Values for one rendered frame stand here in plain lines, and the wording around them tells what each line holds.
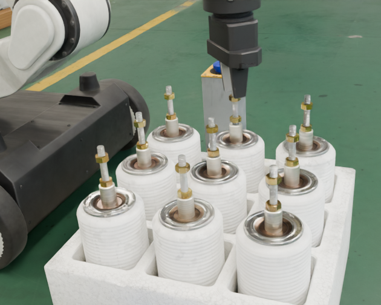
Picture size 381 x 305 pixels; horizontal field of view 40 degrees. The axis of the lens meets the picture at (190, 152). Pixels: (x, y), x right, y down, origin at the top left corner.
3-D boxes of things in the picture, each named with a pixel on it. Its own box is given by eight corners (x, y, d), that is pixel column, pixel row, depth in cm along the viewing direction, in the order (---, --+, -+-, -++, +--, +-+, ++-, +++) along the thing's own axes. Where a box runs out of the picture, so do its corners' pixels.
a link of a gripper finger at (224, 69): (239, 89, 88) (238, 52, 85) (222, 92, 87) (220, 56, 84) (235, 86, 89) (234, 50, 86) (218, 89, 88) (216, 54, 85)
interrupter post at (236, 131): (245, 141, 89) (245, 124, 88) (233, 145, 88) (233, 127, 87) (238, 137, 91) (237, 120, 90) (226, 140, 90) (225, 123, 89)
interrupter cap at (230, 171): (207, 192, 76) (207, 188, 75) (180, 172, 81) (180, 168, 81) (249, 176, 79) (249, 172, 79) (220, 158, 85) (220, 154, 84)
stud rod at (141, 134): (141, 155, 84) (135, 111, 81) (147, 155, 84) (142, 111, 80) (140, 158, 83) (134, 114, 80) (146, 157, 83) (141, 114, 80)
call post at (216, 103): (208, 210, 116) (200, 77, 102) (218, 194, 122) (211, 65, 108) (239, 215, 114) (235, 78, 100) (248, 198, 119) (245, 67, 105)
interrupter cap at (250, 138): (267, 143, 88) (267, 140, 88) (228, 155, 85) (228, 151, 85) (242, 128, 94) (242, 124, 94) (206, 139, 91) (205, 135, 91)
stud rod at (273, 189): (277, 216, 66) (277, 164, 62) (277, 221, 65) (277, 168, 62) (270, 216, 66) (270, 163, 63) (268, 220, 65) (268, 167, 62)
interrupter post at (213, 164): (212, 180, 79) (211, 160, 77) (203, 173, 81) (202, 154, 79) (225, 175, 80) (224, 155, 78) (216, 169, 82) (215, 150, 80)
